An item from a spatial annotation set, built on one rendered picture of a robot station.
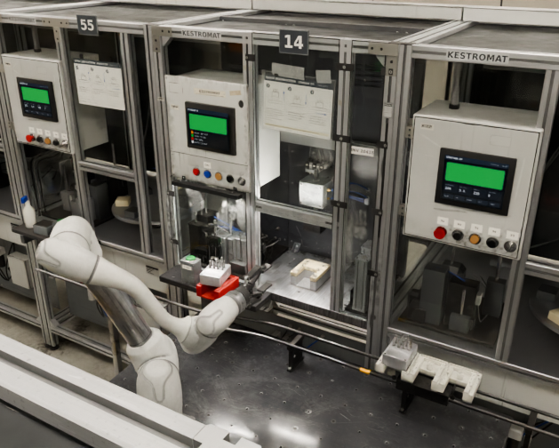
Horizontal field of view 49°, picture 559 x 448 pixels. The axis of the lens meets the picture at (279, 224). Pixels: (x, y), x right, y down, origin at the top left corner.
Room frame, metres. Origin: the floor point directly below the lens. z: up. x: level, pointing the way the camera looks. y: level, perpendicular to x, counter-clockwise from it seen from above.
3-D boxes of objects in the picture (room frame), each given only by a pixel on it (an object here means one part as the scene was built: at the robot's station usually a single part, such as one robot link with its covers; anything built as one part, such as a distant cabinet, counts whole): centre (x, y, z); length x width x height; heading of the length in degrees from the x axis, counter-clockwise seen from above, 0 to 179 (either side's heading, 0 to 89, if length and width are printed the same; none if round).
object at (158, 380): (1.79, 0.44, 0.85); 0.18 x 0.16 x 0.22; 12
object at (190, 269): (2.48, 0.40, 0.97); 0.08 x 0.08 x 0.12; 60
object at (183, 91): (2.63, 0.25, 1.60); 0.42 x 0.29 x 0.46; 60
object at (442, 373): (1.87, -0.56, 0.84); 0.36 x 0.14 x 0.10; 60
